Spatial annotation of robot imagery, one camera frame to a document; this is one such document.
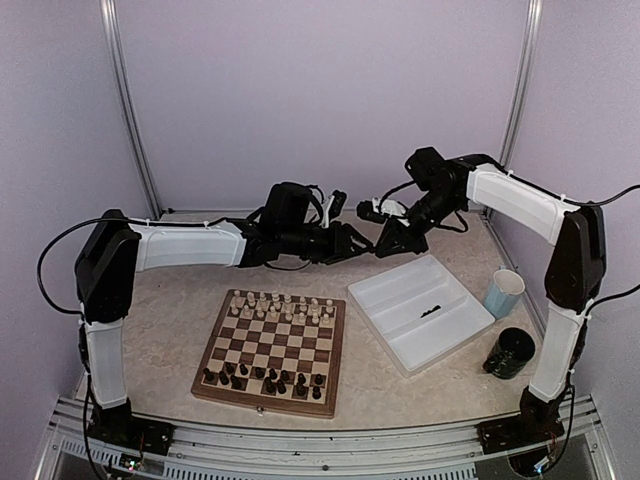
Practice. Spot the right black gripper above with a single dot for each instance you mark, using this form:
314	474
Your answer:
396	233

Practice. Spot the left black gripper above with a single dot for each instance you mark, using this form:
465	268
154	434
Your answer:
347	230

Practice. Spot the white plastic tray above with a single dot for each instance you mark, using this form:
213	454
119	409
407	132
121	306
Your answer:
392	302

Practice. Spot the wooden chess board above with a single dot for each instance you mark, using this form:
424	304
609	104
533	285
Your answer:
276	330

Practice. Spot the black chess piece eleventh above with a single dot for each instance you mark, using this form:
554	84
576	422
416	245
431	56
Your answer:
300	390

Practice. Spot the black chess piece thirteenth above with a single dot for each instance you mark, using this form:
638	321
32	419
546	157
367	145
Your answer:
236	383

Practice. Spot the black chess piece fourteenth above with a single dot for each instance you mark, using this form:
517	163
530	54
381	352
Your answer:
222	378

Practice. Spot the black chess rook corner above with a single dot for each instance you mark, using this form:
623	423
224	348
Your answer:
209	376

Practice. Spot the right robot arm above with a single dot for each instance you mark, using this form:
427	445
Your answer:
572	279

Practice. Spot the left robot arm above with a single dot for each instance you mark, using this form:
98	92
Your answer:
118	254

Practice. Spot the light blue mug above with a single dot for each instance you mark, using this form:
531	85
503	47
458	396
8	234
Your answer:
504	291

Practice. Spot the dark green mug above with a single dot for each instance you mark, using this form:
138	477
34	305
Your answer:
513	349

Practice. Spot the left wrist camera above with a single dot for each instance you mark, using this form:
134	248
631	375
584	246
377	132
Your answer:
332	207

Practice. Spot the front aluminium rail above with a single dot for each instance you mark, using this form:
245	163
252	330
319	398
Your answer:
367	439

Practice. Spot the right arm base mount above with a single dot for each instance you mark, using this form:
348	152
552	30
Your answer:
520	436

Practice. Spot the right aluminium frame post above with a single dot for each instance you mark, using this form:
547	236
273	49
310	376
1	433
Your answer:
523	77

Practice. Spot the aluminium frame post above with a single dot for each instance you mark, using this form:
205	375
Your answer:
108	10
523	77

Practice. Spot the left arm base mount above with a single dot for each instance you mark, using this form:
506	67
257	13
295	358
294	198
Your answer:
134	433

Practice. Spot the left aluminium frame post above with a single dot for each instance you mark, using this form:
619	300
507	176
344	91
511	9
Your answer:
108	10

